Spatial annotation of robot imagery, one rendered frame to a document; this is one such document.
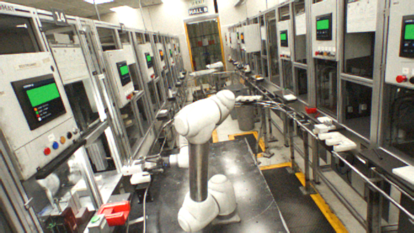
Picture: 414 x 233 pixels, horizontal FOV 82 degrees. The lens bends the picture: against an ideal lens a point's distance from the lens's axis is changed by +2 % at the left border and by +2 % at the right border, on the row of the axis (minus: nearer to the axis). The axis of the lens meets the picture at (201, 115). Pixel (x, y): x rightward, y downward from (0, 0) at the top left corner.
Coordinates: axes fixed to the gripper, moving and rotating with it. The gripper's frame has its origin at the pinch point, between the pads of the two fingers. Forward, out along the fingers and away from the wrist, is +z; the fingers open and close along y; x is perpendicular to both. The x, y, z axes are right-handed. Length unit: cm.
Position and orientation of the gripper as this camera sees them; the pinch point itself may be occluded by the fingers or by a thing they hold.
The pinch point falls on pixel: (140, 166)
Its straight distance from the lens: 167.7
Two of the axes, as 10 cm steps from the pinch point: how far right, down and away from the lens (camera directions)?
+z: -9.9, 1.4, 0.4
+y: -1.5, -9.4, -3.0
